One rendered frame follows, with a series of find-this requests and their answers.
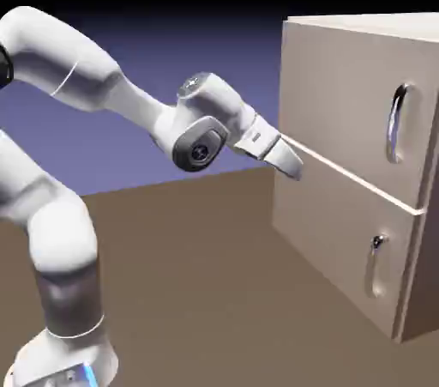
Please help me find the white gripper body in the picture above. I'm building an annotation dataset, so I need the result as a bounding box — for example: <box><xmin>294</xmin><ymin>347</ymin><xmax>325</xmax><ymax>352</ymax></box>
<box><xmin>262</xmin><ymin>135</ymin><xmax>304</xmax><ymax>182</ymax></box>

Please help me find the beige cabinet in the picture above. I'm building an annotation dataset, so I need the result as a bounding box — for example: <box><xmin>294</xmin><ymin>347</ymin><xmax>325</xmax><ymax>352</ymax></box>
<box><xmin>272</xmin><ymin>11</ymin><xmax>439</xmax><ymax>344</ymax></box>

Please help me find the beige cabinet door large handle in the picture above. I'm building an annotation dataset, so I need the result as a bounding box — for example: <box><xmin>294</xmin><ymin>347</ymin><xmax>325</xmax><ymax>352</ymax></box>
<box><xmin>278</xmin><ymin>21</ymin><xmax>436</xmax><ymax>210</ymax></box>

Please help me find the beige cabinet door small handle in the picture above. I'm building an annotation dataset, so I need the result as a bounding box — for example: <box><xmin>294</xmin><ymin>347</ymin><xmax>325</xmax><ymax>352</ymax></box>
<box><xmin>272</xmin><ymin>160</ymin><xmax>417</xmax><ymax>342</ymax></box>

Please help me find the large curved metal handle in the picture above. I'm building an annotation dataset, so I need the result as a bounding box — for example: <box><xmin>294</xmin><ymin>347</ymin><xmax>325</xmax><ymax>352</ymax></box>
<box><xmin>386</xmin><ymin>83</ymin><xmax>412</xmax><ymax>164</ymax></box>

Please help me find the small curved metal handle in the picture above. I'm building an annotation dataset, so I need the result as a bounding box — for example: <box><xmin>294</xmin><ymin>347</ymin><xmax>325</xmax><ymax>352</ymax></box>
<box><xmin>364</xmin><ymin>234</ymin><xmax>387</xmax><ymax>298</ymax></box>

